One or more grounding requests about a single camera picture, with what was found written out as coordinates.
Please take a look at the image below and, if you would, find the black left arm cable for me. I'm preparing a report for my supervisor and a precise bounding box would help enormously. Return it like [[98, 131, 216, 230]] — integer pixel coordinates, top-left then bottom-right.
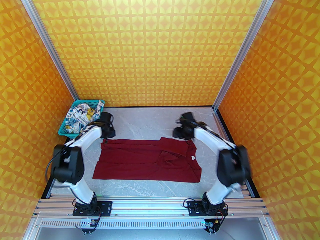
[[45, 151, 73, 192]]

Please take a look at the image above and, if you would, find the teal perforated plastic basket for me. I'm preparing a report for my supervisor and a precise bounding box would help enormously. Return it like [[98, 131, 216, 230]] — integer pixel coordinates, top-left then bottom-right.
[[57, 99, 105, 136]]

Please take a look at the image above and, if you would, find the aluminium frame post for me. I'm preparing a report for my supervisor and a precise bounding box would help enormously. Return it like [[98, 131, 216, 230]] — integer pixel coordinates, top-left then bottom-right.
[[212, 0, 282, 112], [14, 0, 80, 102]]

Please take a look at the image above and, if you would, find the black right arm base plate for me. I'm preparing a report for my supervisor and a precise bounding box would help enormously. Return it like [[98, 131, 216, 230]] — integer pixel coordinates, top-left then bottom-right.
[[186, 200, 228, 217]]

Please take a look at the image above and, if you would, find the white cartoon print garment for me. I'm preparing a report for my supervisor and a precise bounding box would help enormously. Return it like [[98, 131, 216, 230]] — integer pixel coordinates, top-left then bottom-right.
[[65, 103, 103, 134]]

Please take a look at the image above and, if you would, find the short aluminium side rail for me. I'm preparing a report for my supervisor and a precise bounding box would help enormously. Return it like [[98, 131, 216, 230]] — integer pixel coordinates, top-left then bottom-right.
[[239, 183, 256, 199]]

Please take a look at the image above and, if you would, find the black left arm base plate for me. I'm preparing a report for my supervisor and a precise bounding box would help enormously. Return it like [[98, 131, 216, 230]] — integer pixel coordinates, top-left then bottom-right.
[[72, 200, 113, 216]]

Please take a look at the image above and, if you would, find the dark red shirt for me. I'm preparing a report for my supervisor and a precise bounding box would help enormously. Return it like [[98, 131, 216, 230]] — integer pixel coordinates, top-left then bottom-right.
[[92, 137, 202, 183]]

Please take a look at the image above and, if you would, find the perforated metal cable tray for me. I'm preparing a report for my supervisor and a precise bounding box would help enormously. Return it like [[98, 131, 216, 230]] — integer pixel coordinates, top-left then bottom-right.
[[26, 218, 273, 229]]

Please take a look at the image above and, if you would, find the aluminium mounting rail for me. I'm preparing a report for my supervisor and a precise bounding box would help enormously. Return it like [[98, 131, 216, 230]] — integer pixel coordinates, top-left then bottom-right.
[[34, 195, 272, 218]]

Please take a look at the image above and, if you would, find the small electronics board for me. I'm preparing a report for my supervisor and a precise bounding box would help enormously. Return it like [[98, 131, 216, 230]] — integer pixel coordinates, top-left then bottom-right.
[[79, 218, 100, 235], [203, 218, 222, 234]]

